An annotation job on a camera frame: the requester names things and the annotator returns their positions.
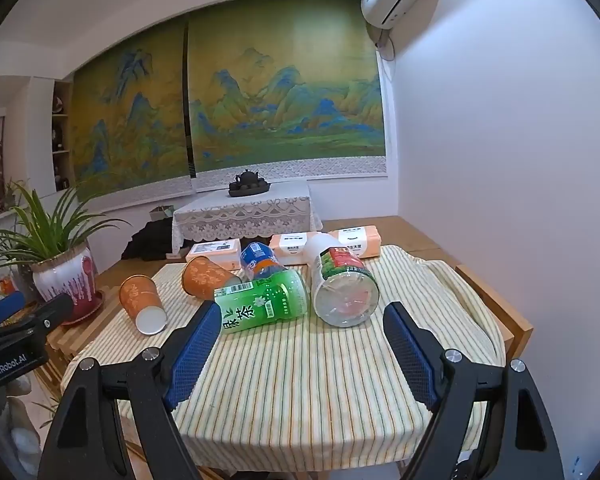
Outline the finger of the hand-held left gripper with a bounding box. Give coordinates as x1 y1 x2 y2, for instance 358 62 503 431
0 291 27 331
29 292 76 332

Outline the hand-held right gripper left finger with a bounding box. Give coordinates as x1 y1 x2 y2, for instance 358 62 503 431
37 301 223 480

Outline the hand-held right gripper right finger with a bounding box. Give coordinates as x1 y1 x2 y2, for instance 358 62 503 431
382 301 566 480

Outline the orange paper cup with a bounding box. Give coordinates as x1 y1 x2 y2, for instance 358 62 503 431
181 256 242 297
119 274 168 336

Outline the potted green plant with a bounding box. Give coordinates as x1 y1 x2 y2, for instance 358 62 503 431
0 179 132 320

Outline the red plant saucer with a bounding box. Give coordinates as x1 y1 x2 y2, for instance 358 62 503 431
61 289 106 326

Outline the wooden slatted mat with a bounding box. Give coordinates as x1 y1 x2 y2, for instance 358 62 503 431
45 287 131 363

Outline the green tea bottle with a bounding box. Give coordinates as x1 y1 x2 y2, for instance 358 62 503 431
214 268 310 336

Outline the clear jar red green label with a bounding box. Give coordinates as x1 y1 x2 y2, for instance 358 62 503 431
303 232 381 328

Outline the white pink tissue pack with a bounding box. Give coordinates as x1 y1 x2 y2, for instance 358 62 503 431
187 239 244 267

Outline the striped yellow cloth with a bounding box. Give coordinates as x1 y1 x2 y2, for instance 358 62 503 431
60 244 507 472

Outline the black cloth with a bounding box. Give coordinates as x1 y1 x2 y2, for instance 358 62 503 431
121 218 181 262

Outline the blue label plastic bottle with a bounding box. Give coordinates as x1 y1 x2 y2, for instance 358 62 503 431
239 241 289 281

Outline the orange tissue pack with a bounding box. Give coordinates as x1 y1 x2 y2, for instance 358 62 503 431
329 227 384 260
270 232 322 265

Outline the white lace covered table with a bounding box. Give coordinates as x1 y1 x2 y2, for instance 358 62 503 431
172 180 324 256

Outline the dark tea tray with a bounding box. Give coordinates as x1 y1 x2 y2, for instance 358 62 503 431
228 181 272 198

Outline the dark teapot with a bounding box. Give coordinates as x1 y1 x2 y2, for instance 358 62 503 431
234 168 261 191

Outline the landscape painting scroll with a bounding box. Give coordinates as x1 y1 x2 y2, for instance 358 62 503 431
67 21 197 202
186 0 389 181

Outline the wall shelf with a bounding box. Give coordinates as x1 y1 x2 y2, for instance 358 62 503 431
51 80 74 194

